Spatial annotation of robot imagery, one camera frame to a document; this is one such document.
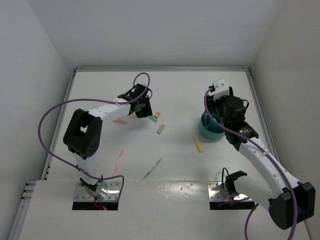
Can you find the green pen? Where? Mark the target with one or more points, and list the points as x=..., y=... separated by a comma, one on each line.
x=152, y=168

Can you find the pink highlighter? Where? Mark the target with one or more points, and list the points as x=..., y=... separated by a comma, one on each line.
x=120, y=121

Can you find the metal base plate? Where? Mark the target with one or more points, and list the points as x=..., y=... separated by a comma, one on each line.
x=108, y=191
x=216, y=193

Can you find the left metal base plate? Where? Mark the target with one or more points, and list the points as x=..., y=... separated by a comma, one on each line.
x=108, y=191

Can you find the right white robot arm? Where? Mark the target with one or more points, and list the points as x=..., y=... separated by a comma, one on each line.
x=287, y=199

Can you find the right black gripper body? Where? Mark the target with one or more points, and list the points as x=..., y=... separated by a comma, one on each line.
x=216, y=106

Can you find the yellow highlighter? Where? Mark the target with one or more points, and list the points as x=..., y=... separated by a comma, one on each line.
x=198, y=143

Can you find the pink pen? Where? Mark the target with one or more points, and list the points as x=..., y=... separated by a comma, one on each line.
x=118, y=162

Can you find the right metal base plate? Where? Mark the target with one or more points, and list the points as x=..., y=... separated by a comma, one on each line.
x=216, y=193

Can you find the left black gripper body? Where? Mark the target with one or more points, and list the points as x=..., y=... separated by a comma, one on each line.
x=145, y=108

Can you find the green highlighter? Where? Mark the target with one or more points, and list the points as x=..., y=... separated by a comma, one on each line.
x=153, y=118

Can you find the beige eraser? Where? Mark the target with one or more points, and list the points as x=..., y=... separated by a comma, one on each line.
x=160, y=129

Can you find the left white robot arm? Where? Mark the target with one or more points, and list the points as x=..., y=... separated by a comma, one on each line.
x=84, y=131

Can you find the teal round divided container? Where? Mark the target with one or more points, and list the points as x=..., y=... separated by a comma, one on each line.
x=208, y=129

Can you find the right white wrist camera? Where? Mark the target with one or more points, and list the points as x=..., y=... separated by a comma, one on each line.
x=220, y=89

